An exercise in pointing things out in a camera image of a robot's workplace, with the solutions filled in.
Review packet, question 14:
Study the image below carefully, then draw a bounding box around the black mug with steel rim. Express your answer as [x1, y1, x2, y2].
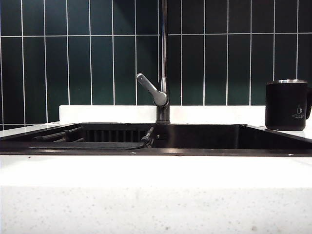
[265, 78, 312, 132]

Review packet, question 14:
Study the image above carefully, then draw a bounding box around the black sink basin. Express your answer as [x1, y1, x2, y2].
[0, 122, 312, 156]

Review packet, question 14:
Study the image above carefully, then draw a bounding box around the black sink drain rack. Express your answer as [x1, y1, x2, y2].
[0, 126, 155, 150]

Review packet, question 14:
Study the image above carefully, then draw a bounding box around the grey metal faucet lever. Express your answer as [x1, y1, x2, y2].
[135, 72, 170, 107]

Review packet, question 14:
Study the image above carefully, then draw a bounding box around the dark metal faucet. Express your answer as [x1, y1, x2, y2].
[155, 0, 171, 124]

